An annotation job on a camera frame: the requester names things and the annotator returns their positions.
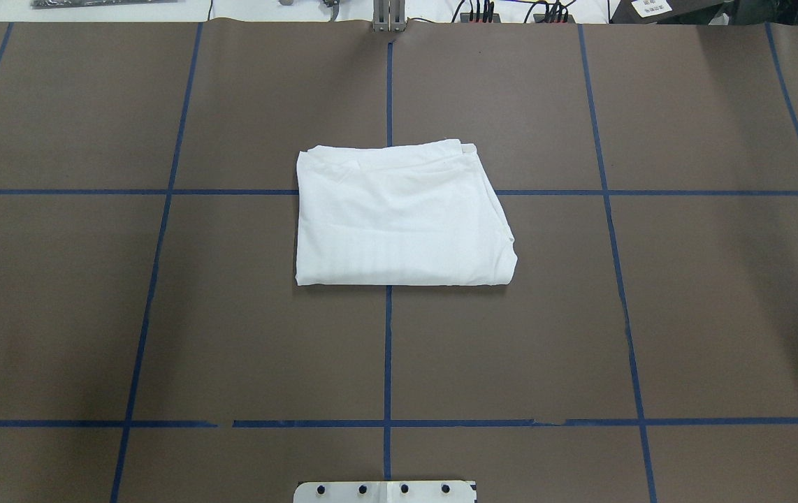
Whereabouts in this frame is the white long-sleeve printed shirt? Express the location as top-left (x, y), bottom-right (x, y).
top-left (296, 139), bottom-right (518, 286)

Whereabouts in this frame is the aluminium frame post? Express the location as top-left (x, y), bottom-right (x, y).
top-left (372, 0), bottom-right (407, 33)

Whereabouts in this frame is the white mounting plate with holes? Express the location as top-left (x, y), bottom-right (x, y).
top-left (293, 480), bottom-right (478, 502)

